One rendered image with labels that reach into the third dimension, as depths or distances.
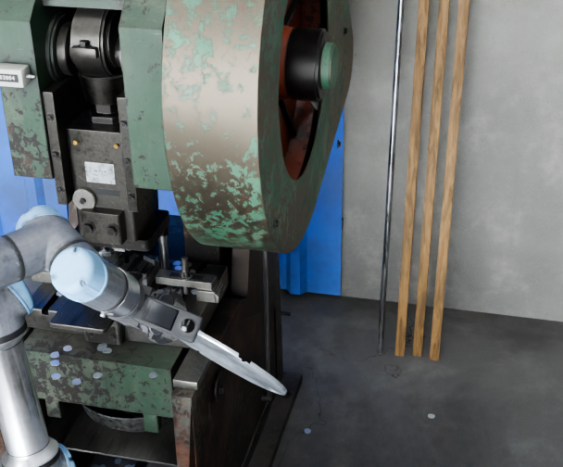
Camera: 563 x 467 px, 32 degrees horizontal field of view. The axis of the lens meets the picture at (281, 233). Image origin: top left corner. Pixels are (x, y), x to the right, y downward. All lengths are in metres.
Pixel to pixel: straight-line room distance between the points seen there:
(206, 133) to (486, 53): 1.66
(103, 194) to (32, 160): 0.18
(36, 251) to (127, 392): 0.94
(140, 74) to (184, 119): 0.34
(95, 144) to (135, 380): 0.57
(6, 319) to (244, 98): 0.61
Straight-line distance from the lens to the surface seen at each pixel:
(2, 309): 1.88
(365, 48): 3.31
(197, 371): 2.31
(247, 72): 1.73
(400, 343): 3.41
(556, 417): 3.27
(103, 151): 2.26
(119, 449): 2.63
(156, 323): 1.60
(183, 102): 1.77
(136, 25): 2.07
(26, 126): 2.26
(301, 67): 2.04
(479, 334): 3.59
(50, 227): 1.54
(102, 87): 2.23
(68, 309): 2.32
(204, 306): 2.42
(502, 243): 3.55
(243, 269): 2.64
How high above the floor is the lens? 2.03
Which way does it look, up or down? 29 degrees down
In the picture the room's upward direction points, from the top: 1 degrees counter-clockwise
